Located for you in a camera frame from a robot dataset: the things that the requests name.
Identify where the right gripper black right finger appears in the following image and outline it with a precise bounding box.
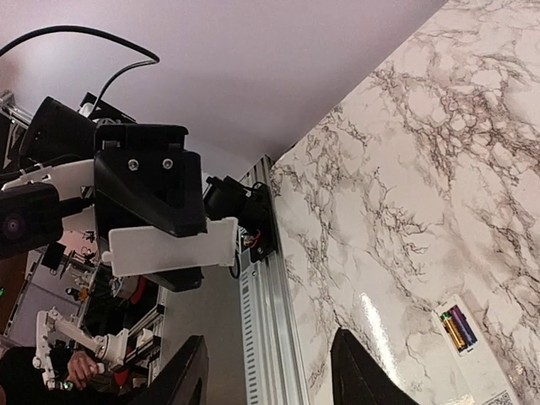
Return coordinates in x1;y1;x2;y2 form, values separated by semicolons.
331;328;417;405

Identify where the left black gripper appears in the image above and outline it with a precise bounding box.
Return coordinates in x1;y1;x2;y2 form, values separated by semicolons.
94;123;207;237

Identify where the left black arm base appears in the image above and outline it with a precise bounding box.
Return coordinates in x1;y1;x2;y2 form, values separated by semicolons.
203;176;277;262

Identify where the gold black battery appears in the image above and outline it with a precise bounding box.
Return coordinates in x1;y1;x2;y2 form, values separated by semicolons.
440;312;467;352

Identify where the white remote control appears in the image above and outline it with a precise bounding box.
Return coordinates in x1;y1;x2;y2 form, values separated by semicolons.
432;294;521;404

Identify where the background person hand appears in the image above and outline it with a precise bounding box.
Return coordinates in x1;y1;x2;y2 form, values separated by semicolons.
67;351;102;390

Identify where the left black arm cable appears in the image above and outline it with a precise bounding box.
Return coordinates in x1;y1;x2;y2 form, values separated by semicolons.
0;24;161;115

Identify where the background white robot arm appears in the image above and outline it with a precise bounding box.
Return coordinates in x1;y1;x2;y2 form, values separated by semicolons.
33;309;416;404

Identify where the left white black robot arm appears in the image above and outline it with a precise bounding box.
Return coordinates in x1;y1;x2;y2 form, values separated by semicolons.
1;97;208;259

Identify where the white battery cover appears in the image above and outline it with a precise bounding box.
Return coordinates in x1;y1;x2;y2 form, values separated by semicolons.
101;217;238;278

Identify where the blue battery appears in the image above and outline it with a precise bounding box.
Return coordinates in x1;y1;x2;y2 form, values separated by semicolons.
449;305;478;347

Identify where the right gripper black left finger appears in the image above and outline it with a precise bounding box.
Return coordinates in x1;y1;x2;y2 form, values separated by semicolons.
120;335;209;405

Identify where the front aluminium rail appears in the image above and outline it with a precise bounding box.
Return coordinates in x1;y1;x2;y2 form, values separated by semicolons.
238;154;313;405

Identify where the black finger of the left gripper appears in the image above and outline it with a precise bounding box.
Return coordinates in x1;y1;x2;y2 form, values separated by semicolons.
144;267;203;292

